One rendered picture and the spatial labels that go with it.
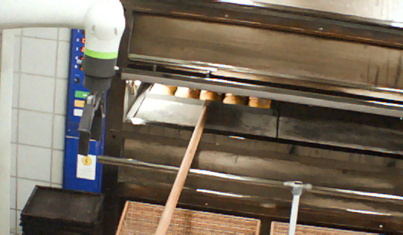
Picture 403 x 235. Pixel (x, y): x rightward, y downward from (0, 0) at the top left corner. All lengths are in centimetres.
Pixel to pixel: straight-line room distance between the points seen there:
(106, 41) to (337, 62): 124
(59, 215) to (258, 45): 99
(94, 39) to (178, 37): 104
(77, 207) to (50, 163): 31
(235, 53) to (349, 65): 44
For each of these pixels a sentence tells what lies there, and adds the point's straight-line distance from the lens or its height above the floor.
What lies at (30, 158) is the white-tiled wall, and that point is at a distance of 358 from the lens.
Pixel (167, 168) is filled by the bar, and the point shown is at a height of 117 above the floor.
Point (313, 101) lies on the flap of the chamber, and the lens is 317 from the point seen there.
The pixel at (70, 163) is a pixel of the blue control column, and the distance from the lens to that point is 350.
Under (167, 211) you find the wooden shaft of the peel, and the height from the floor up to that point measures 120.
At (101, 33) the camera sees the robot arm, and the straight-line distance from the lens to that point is 227.
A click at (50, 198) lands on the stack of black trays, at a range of 338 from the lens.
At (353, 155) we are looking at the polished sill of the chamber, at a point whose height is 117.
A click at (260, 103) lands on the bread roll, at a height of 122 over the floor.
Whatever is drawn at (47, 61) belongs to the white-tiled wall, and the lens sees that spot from 342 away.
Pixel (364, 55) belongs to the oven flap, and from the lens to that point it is 330.
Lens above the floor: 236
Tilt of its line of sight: 19 degrees down
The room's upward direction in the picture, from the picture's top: 6 degrees clockwise
